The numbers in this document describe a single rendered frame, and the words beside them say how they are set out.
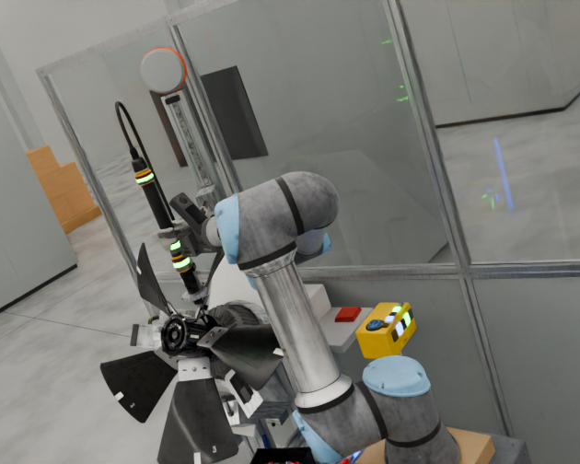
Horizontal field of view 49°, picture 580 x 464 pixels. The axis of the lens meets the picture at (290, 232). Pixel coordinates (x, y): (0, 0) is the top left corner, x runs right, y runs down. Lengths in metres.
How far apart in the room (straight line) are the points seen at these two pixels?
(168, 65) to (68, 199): 7.75
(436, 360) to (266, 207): 1.43
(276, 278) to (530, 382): 1.37
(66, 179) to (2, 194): 2.64
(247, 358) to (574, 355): 1.06
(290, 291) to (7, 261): 6.45
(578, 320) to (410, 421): 1.00
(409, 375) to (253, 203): 0.43
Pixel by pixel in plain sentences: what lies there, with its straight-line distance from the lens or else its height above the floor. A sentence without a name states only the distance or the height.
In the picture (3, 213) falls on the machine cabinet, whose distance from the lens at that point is 7.47.
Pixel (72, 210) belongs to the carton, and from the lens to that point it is 10.01.
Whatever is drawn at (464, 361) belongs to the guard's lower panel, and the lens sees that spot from 2.40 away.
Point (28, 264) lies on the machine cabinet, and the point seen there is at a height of 0.32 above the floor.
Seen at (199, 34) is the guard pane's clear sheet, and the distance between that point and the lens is 2.39.
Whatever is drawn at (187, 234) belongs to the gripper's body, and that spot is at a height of 1.52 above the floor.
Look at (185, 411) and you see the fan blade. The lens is 1.86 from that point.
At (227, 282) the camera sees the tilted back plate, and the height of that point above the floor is 1.19.
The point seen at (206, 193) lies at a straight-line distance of 2.28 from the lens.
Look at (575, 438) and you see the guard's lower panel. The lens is 2.46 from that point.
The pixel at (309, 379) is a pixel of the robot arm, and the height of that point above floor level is 1.33.
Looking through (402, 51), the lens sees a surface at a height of 1.72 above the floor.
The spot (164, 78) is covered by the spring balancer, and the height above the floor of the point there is 1.86.
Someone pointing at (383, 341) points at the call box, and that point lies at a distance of 1.79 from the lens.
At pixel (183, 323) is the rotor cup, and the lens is 1.84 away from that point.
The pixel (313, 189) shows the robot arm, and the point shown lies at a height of 1.64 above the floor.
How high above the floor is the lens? 1.96
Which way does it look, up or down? 19 degrees down
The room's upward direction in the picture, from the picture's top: 20 degrees counter-clockwise
